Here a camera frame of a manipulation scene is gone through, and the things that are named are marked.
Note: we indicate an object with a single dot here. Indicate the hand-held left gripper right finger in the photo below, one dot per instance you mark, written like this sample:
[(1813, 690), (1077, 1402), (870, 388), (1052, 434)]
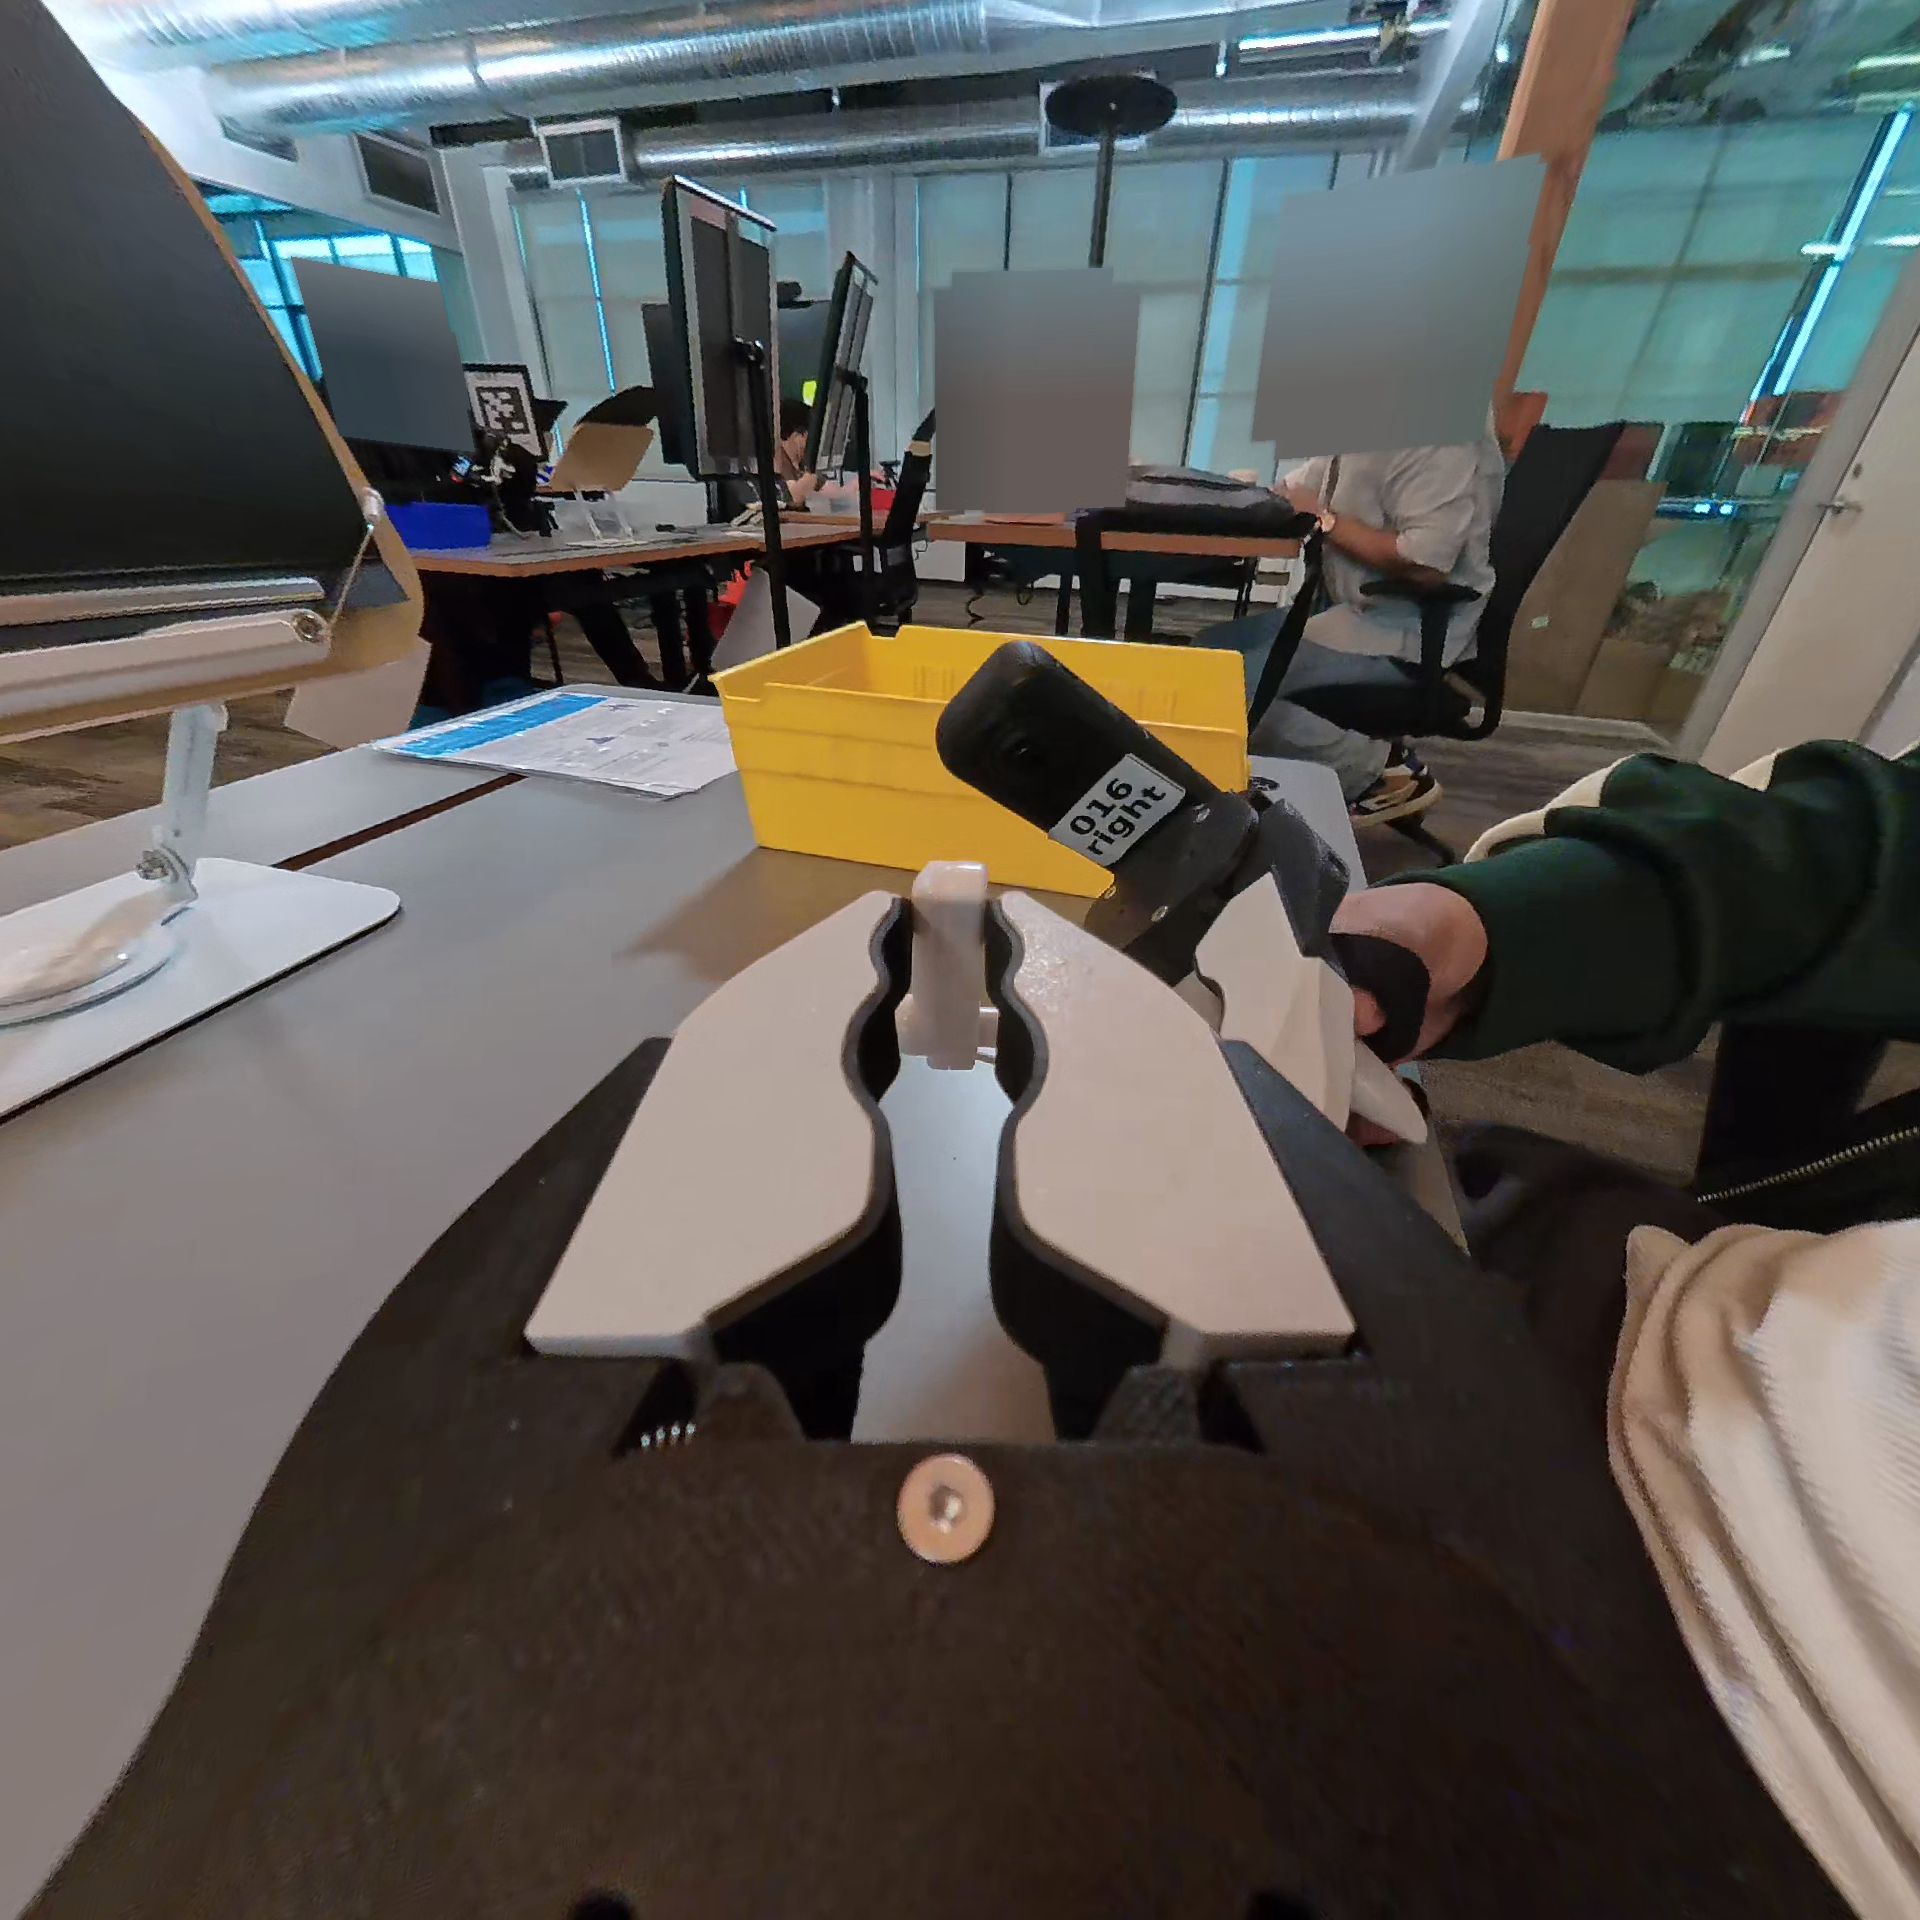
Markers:
[(1184, 1185)]

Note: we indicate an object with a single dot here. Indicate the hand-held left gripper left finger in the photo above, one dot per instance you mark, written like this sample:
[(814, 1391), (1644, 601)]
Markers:
[(721, 1185)]

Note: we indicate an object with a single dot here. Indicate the yellow plastic bin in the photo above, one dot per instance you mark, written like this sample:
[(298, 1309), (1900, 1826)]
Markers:
[(838, 781)]

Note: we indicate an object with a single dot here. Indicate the small white plastic part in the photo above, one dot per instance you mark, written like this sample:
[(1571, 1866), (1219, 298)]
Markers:
[(945, 944)]

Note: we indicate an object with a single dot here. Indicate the person's right forearm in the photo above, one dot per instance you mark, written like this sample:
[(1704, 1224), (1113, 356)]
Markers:
[(1681, 902)]

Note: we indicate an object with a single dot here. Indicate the background wooden desk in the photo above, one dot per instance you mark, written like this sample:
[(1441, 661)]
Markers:
[(1050, 533), (598, 546)]

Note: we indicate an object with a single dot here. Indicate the grey desk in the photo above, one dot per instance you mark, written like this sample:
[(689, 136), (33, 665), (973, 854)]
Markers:
[(376, 1049)]

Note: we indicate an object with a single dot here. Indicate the person's right hand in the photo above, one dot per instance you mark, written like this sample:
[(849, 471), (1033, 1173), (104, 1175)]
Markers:
[(1446, 937)]

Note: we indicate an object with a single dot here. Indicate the black bag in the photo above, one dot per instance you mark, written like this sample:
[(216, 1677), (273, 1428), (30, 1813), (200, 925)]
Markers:
[(1208, 500)]

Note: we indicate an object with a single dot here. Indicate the blue and white paper sheet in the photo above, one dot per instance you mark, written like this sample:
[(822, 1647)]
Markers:
[(586, 743)]

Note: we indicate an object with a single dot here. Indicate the cardboard backed board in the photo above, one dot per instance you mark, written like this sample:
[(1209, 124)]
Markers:
[(598, 452)]

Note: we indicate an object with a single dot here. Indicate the black computer monitor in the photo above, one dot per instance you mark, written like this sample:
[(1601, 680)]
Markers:
[(713, 329)]

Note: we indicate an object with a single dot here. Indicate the black office chair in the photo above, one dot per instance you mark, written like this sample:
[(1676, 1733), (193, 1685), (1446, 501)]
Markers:
[(1558, 525)]

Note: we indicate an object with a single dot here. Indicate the small marker poster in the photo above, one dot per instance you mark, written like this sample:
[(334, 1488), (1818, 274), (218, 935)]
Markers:
[(502, 406)]

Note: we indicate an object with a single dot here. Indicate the blue plastic bin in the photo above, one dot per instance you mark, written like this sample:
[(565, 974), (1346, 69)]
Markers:
[(437, 525)]

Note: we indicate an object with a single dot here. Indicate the person's dark green jacket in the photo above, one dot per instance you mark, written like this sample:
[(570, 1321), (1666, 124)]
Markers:
[(1828, 1185)]

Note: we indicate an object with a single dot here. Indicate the person's white shirt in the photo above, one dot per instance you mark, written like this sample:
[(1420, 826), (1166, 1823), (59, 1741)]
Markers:
[(1786, 1500)]

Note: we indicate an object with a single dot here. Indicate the wooden pillar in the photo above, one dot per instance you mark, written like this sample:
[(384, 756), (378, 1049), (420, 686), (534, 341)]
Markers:
[(1568, 76)]

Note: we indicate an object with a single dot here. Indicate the black board with wooden back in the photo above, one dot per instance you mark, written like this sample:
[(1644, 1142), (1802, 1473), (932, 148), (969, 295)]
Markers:
[(148, 375)]

